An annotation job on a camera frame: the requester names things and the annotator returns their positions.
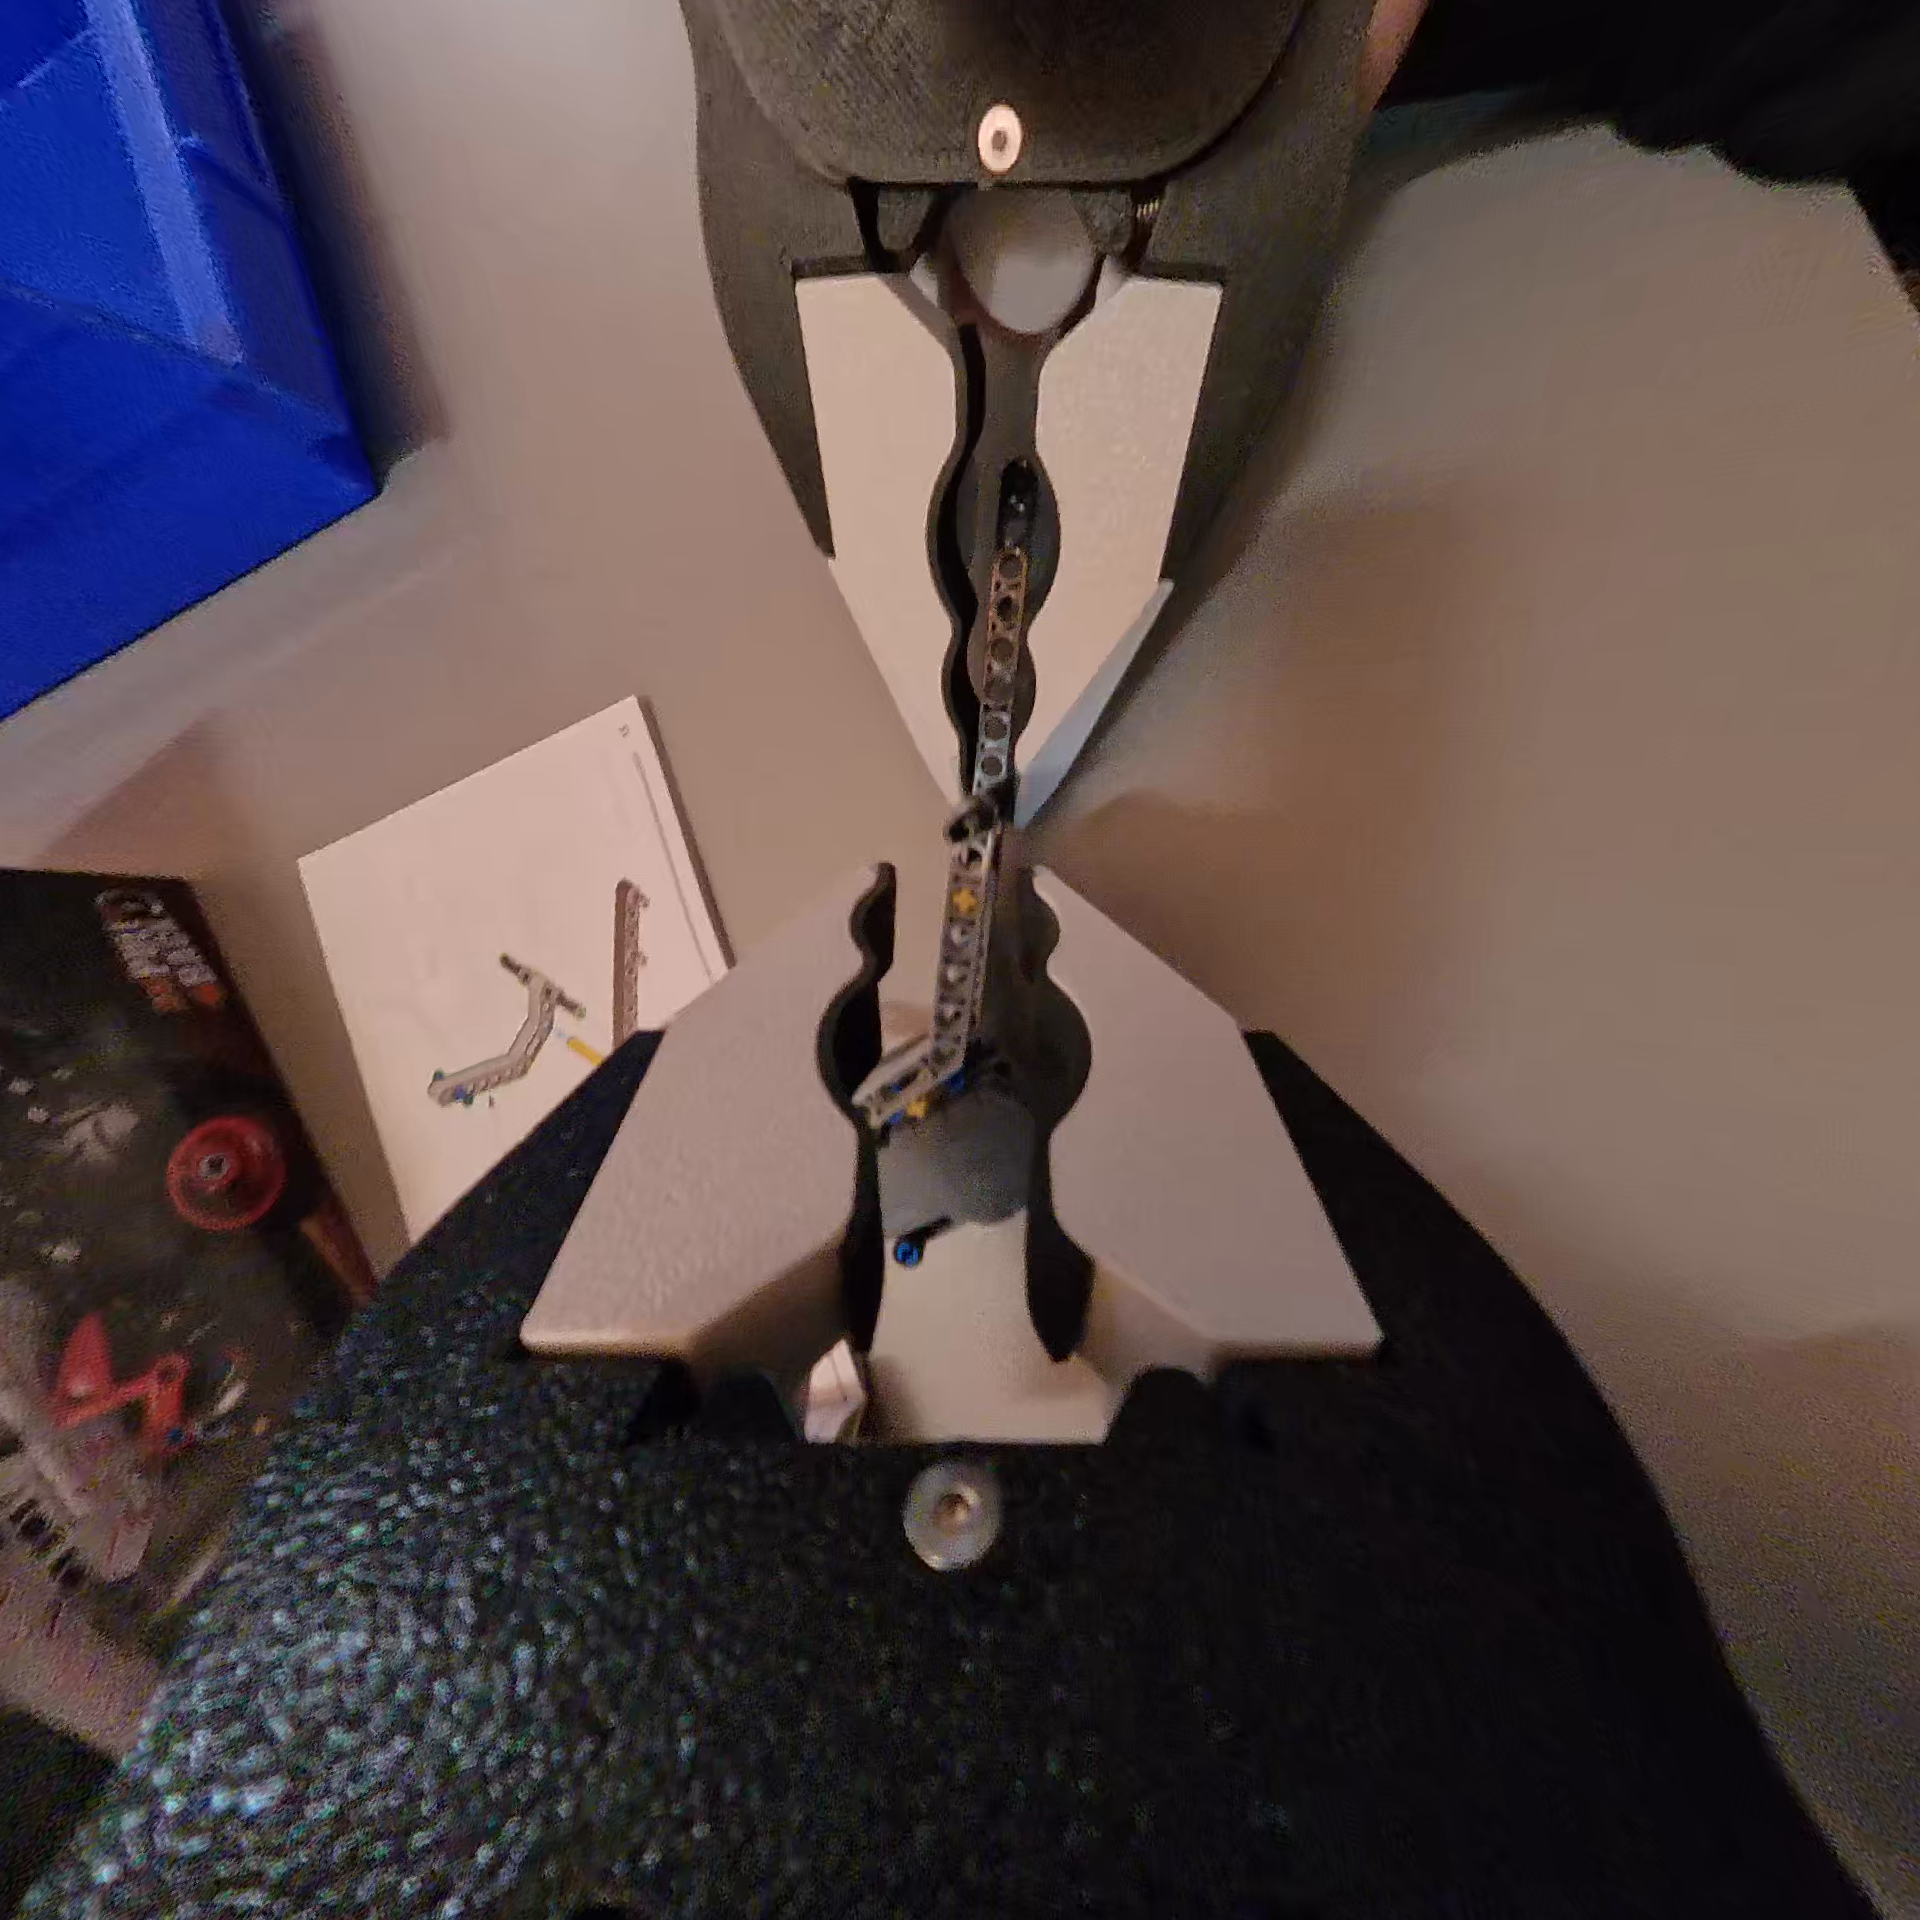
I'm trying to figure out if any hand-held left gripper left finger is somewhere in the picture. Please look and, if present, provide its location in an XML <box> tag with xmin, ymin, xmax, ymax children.
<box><xmin>519</xmin><ymin>860</ymin><xmax>903</xmax><ymax>1445</ymax></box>

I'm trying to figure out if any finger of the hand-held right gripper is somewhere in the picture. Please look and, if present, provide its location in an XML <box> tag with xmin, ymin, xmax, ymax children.
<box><xmin>791</xmin><ymin>267</ymin><xmax>985</xmax><ymax>810</ymax></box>
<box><xmin>1013</xmin><ymin>267</ymin><xmax>1227</xmax><ymax>828</ymax></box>

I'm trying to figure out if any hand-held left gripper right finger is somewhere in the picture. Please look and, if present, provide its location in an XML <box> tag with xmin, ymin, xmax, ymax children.
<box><xmin>995</xmin><ymin>863</ymin><xmax>1384</xmax><ymax>1445</ymax></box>

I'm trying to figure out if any white instruction booklet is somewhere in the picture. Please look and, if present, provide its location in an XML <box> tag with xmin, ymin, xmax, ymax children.
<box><xmin>297</xmin><ymin>695</ymin><xmax>735</xmax><ymax>1249</ymax></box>

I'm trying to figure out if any grey toy motor assembly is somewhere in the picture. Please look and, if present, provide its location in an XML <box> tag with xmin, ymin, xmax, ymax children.
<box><xmin>854</xmin><ymin>802</ymin><xmax>1043</xmax><ymax>1277</ymax></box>

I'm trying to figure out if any person's right forearm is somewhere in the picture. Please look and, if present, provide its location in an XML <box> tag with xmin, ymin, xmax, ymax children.
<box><xmin>1379</xmin><ymin>0</ymin><xmax>1920</xmax><ymax>169</ymax></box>

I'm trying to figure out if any black toy set box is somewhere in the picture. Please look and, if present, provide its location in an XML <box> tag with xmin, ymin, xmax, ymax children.
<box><xmin>0</xmin><ymin>871</ymin><xmax>377</xmax><ymax>1653</ymax></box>

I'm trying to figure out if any blue plastic bin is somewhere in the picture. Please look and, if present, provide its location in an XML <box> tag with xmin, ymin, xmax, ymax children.
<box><xmin>0</xmin><ymin>0</ymin><xmax>379</xmax><ymax>723</ymax></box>

